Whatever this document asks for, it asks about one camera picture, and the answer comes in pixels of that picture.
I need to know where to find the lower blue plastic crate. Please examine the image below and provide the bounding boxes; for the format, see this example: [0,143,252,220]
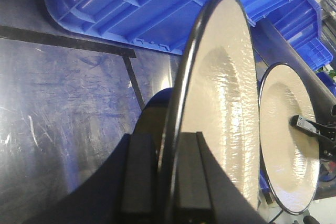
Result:
[251,0,333,71]

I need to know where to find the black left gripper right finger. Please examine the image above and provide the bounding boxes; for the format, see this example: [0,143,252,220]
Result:
[175,132,265,223]

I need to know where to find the beige plate black rim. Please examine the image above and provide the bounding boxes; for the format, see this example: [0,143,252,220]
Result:
[157,0,260,223]
[259,63,320,215]

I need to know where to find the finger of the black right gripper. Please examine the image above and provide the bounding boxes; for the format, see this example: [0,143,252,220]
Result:
[290,115,335,143]

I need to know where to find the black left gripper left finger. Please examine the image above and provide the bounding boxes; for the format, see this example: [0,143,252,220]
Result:
[25,133,156,223]

